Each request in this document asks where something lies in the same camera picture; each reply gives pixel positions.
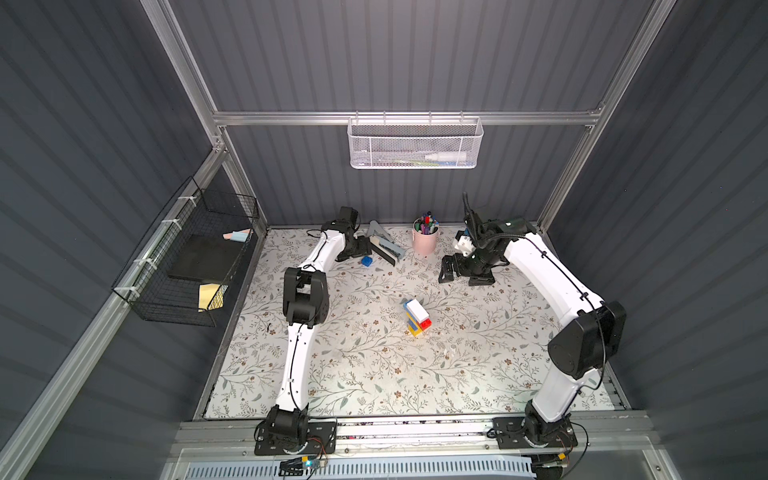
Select white lego plate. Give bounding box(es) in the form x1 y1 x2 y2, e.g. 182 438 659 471
407 299 430 324

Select light blue lego brick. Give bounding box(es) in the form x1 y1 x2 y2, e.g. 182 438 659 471
403 302 415 320

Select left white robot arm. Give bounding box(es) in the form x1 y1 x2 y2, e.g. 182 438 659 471
265 206 371 450

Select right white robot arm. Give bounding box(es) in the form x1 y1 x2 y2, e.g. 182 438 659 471
438 193 627 448

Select grey stapler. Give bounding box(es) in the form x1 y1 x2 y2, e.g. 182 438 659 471
367 220 405 266

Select pens in cup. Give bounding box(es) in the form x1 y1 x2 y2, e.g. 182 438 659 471
413 211 439 235

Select pink pen cup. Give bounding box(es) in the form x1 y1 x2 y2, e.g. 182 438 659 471
411 227 439 256

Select white tube in basket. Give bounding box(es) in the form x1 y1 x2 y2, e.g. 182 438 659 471
425 151 467 164

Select pastel eraser block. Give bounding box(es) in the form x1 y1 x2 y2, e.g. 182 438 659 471
223 229 251 243

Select black notebook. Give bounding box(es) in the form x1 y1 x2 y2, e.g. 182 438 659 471
168 235 243 283

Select yellow sticky notes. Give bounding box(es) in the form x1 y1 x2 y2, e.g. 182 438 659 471
198 284 228 311

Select white wire mesh basket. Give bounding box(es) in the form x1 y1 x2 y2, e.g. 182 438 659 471
347 113 484 170

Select black wire basket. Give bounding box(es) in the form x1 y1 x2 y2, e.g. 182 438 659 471
113 178 260 327

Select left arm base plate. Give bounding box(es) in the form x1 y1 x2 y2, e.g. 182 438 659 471
253 420 338 457

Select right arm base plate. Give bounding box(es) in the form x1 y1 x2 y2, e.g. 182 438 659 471
486 416 578 451

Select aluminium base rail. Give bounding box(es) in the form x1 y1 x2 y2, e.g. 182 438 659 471
169 410 661 461

